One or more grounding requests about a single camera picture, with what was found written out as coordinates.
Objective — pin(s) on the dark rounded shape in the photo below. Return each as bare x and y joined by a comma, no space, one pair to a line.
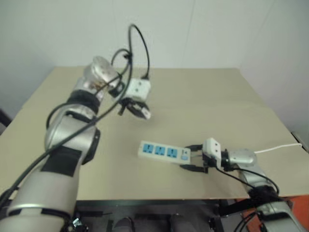
124,225

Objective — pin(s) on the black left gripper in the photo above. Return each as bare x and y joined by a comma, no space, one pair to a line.
130,102

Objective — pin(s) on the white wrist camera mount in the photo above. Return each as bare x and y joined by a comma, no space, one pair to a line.
138,89
212,146

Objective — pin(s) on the black object at room edge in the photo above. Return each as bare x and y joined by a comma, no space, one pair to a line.
4,118

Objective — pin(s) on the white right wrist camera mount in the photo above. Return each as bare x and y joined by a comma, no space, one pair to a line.
212,146

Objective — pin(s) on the white charger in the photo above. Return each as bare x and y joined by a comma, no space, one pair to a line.
146,113

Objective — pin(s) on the white power strip blue outlets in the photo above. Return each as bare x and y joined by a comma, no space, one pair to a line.
164,152

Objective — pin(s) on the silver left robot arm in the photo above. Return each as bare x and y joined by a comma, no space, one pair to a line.
60,169

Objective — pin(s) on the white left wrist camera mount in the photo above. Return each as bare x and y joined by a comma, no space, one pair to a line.
138,89

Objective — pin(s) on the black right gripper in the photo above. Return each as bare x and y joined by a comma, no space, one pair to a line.
209,161

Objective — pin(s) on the black table frame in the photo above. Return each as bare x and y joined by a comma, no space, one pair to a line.
149,204

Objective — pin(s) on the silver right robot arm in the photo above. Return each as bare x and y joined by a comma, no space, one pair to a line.
263,183

